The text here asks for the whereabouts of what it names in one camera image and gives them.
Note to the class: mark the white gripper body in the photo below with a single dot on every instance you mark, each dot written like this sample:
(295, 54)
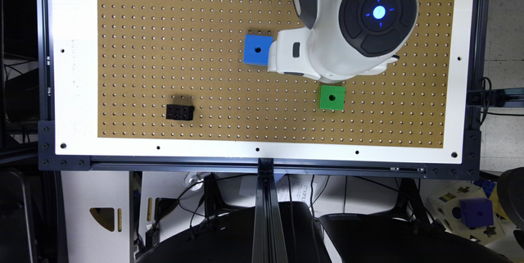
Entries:
(288, 54)

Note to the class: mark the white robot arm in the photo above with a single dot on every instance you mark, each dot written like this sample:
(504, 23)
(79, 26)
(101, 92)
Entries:
(340, 39)

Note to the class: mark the blue cube block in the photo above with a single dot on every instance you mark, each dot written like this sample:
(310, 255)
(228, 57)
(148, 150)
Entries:
(256, 49)

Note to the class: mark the green cube block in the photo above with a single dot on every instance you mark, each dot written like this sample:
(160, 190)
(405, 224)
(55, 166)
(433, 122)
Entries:
(331, 97)

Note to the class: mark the black rectangular block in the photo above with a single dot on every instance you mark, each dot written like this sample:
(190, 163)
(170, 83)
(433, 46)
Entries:
(179, 112)

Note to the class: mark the purple cube block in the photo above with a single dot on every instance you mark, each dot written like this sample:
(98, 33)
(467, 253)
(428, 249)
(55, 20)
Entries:
(476, 212)

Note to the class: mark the brown pegboard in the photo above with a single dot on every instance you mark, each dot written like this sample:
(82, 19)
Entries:
(152, 53)

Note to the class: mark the black equipment case left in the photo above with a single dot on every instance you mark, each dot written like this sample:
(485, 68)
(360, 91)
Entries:
(230, 239)

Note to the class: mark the black equipment case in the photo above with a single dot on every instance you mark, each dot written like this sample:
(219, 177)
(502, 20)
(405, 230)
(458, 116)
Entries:
(376, 239)
(230, 239)

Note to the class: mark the black equipment case right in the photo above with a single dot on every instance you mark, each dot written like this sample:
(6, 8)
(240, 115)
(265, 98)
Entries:
(376, 239)

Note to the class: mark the white side cabinet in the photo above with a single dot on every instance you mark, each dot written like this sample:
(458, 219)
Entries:
(98, 216)

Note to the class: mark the black aluminium table frame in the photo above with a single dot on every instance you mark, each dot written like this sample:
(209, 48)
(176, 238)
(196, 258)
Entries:
(67, 130)

